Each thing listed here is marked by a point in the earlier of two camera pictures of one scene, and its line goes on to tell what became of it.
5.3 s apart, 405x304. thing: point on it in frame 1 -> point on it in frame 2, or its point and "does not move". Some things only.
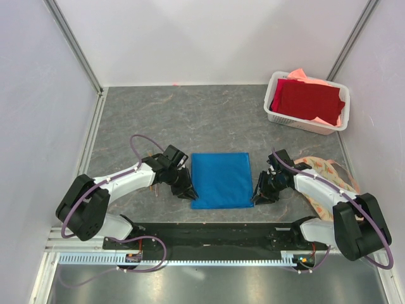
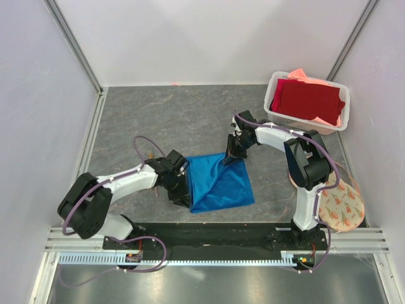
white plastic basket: x=316 y=125 does not move
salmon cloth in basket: x=299 y=74 does not move
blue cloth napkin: x=221 y=180 does not move
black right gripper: x=264 y=196 -> x=232 y=153
